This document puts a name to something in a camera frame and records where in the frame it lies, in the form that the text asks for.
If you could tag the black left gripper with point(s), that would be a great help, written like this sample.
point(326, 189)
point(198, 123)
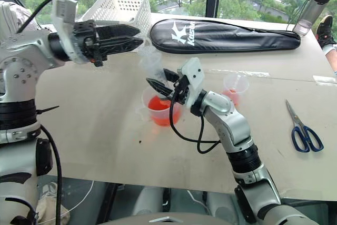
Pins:
point(85, 40)

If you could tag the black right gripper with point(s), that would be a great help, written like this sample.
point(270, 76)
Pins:
point(181, 90)

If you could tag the clear plastic bag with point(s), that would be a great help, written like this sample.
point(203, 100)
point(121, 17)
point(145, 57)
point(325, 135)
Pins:
point(152, 63)

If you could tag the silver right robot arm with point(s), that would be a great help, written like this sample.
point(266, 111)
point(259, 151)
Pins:
point(231, 122)

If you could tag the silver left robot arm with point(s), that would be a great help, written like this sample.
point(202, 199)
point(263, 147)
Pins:
point(23, 51)

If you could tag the clear cup with red liquid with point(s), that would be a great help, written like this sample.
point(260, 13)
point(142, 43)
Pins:
point(158, 114)
point(235, 85)

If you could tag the white plastic basket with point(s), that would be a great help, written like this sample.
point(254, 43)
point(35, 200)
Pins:
point(118, 6)

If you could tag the black racket bag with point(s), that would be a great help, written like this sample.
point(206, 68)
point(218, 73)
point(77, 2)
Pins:
point(223, 36)

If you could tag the clear tape strip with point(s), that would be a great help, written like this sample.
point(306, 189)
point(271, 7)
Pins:
point(247, 73)
point(325, 80)

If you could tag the grey cloth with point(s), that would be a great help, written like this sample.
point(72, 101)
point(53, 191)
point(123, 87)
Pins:
point(10, 14)

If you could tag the grey rounded shape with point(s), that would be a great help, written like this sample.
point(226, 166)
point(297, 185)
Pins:
point(221, 205)
point(148, 201)

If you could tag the clear bottle with black cap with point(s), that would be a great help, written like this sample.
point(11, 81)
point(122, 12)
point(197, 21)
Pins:
point(312, 11)

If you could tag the black sneaker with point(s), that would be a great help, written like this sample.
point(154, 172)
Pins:
point(325, 28)

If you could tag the person's leg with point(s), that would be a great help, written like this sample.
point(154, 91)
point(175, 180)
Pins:
point(332, 57)

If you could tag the beige cloth bag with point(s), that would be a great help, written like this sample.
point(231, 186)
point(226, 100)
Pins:
point(47, 209)

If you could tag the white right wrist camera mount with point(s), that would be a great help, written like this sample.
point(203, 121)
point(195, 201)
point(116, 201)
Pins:
point(193, 77)

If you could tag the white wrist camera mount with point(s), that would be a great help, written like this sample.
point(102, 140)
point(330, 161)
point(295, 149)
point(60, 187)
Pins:
point(63, 11)
point(193, 77)

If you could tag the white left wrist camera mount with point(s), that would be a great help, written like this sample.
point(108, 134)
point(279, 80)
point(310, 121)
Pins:
point(63, 11)

